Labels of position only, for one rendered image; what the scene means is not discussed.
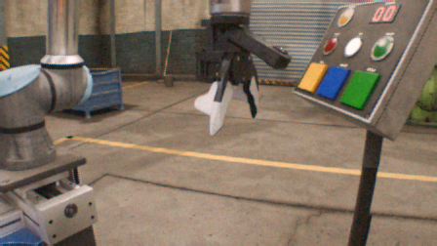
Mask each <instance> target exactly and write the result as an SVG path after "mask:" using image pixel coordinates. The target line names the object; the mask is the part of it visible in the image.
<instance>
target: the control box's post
mask: <svg viewBox="0 0 437 246"><path fill-rule="evenodd" d="M382 143H383V137H382V136H380V135H378V134H375V133H373V132H372V131H369V130H367V134H366V140H365V146H364V152H363V163H362V173H361V178H360V183H359V189H358V194H357V200H356V205H355V211H354V216H353V222H352V227H351V231H350V235H349V239H348V243H347V246H363V241H364V237H365V232H366V228H367V223H368V219H369V215H370V210H371V205H372V200H373V196H374V191H375V186H376V179H377V168H378V167H379V161H380V153H381V148H382Z"/></svg>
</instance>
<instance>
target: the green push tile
mask: <svg viewBox="0 0 437 246"><path fill-rule="evenodd" d="M380 78H381V76H380V75H379V74H374V73H370V72H364V71H359V70H356V71H355V73H354V75H353V77H352V78H351V81H350V82H349V84H348V85H347V88H346V89H345V91H344V93H343V95H342V96H341V99H340V100H339V101H340V102H341V103H342V104H346V105H348V106H351V107H353V108H357V109H359V110H361V111H363V109H364V107H365V106H366V103H367V102H368V100H369V99H370V96H371V95H372V93H373V91H374V90H375V87H376V86H377V83H378V81H379V79H380Z"/></svg>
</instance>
